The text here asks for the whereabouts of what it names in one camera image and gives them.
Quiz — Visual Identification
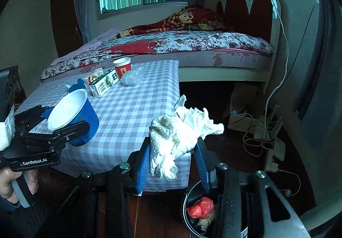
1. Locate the checkered tablecloth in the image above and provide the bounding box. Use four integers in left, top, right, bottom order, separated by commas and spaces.
16, 60, 191, 192

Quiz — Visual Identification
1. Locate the clear plastic bag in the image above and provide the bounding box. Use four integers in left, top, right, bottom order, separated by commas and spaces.
121, 67, 145, 86

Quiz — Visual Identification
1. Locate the pink folded cloth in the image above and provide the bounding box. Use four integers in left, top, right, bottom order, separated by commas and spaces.
51, 28, 119, 65

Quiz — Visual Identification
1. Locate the red paper cup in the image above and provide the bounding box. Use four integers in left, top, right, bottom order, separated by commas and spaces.
113, 57, 131, 79

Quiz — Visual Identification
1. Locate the white power strip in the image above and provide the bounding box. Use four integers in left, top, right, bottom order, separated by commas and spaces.
264, 137, 285, 173

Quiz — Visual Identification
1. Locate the red plastic bag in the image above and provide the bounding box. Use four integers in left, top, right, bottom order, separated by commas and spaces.
186, 197, 214, 219

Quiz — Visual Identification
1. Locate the cardboard box under bed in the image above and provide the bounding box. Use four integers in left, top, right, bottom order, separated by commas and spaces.
227, 86, 266, 133

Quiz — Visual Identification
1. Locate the white hanging cable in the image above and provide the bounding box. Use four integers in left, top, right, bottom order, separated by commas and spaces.
264, 0, 290, 126

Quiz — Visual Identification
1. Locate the blue white bowl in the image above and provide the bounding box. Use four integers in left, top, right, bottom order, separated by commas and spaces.
47, 89, 99, 146

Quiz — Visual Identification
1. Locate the green white milk carton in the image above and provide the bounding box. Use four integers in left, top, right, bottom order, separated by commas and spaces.
89, 68, 119, 98

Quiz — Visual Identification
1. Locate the red heart headboard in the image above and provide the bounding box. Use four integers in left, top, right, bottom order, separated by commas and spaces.
216, 0, 282, 90

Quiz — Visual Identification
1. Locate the black trash bucket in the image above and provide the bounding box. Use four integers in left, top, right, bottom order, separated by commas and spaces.
182, 178, 249, 238

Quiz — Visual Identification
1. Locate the red white small carton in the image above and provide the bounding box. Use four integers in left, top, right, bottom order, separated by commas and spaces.
85, 68, 104, 84

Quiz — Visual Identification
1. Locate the red patterned blanket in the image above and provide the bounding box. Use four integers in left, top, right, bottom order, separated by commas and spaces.
110, 6, 226, 40

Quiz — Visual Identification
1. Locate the dark wooden door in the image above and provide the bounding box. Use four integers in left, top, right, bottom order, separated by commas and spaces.
50, 0, 83, 57

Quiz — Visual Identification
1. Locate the person left hand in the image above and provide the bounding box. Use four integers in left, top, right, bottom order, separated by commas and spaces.
1, 167, 39, 204

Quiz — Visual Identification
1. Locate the beige patterned cloth bundle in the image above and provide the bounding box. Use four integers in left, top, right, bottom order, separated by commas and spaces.
196, 218, 213, 232

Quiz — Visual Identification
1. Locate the white tissue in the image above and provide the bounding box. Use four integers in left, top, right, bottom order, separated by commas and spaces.
149, 95, 224, 182

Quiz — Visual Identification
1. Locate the bed with floral sheet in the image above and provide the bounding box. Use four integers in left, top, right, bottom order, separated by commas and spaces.
41, 30, 275, 80

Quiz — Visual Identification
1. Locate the grey blue curtain right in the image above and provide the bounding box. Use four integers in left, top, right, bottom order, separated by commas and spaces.
293, 1, 341, 152

